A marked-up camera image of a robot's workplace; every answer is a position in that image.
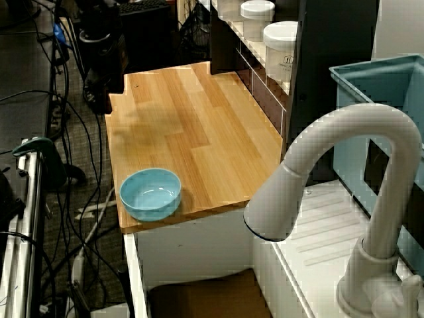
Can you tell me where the plain white lidded jar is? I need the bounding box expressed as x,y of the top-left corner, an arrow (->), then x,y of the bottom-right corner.
240,0 -> 276,42

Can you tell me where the white power strip cable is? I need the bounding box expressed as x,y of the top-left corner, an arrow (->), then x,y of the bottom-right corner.
70,187 -> 117,286

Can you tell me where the white curved faucet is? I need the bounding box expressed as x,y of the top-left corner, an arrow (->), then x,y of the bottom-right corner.
243,103 -> 423,316

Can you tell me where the wooden counter board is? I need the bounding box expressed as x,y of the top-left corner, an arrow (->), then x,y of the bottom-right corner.
105,61 -> 284,235

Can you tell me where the white shelf with brown tiles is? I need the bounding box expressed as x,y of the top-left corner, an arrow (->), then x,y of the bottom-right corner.
210,0 -> 293,140

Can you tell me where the silver metal rail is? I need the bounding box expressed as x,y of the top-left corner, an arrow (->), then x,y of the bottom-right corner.
2,150 -> 44,318

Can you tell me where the black floor cable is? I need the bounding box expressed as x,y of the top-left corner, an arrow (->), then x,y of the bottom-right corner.
49,89 -> 122,262

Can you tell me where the white faucet handle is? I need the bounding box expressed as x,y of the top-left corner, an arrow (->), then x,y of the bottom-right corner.
399,274 -> 424,318

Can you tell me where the black desk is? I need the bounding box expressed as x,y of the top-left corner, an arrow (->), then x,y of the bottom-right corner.
0,32 -> 54,136

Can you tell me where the teal plastic dish bin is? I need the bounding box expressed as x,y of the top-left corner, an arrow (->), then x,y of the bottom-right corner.
328,54 -> 424,276

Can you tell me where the white lidded jar with logo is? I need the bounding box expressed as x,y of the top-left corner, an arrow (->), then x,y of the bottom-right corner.
262,21 -> 299,84

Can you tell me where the white toy sink unit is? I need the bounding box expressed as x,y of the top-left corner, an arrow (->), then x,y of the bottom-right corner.
123,180 -> 424,318

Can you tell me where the black vertical post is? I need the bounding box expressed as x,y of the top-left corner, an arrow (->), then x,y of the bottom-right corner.
287,0 -> 380,148

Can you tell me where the green clamp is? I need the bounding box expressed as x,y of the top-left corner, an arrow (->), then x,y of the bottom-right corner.
12,136 -> 68,190

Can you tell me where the light blue bowl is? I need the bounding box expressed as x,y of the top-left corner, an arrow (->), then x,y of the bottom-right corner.
119,168 -> 182,223

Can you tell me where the black keyboard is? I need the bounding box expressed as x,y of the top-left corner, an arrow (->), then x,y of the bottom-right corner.
118,1 -> 168,15

